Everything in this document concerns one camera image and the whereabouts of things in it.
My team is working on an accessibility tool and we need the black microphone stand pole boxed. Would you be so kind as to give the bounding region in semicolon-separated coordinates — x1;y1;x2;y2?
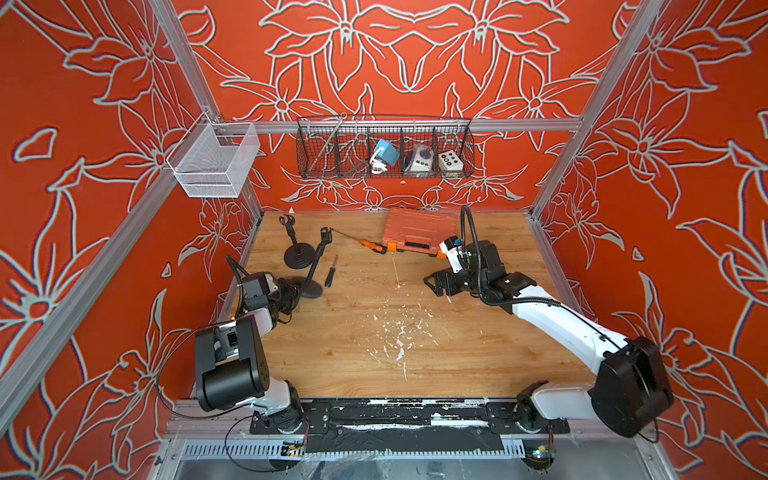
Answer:
279;214;298;251

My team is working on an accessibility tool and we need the black round stand base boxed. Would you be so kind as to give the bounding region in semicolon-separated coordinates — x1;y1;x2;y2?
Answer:
283;243;315;270

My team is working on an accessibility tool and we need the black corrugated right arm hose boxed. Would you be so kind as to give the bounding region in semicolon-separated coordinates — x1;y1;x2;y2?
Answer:
459;205;565;309

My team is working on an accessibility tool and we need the clear plastic wall bin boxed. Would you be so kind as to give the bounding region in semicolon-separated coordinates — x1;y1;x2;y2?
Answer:
164;113;261;199

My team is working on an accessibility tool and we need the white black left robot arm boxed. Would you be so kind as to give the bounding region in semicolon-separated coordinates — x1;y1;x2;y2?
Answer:
194;272;303;433

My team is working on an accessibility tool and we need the orange black handled screwdriver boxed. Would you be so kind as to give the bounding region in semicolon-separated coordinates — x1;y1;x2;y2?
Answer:
332;228;388;255

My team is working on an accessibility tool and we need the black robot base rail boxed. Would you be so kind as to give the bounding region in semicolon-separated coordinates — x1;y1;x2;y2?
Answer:
248;397;571;454

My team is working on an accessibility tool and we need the white box with buttons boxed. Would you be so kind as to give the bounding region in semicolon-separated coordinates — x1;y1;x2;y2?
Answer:
438;150;464;178

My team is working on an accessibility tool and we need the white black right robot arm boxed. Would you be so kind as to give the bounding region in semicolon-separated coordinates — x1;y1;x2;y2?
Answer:
424;236;674;438

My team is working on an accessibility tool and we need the white slotted cable duct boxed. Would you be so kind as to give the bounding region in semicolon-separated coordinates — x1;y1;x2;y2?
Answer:
180;439;527;462

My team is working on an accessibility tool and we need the white box with dial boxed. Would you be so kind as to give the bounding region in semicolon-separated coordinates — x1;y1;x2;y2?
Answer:
405;143;434;175

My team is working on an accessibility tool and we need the blue white device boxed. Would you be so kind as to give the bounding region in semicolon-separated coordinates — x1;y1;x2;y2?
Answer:
369;140;400;175

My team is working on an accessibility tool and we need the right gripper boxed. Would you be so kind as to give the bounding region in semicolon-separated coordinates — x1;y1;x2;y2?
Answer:
421;265;488;297

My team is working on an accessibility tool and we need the orange plastic tool case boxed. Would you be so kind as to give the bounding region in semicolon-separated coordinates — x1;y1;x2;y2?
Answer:
382;208;458;258

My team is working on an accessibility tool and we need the black wire wall basket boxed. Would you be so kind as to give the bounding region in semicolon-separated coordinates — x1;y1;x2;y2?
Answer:
296;114;476;180

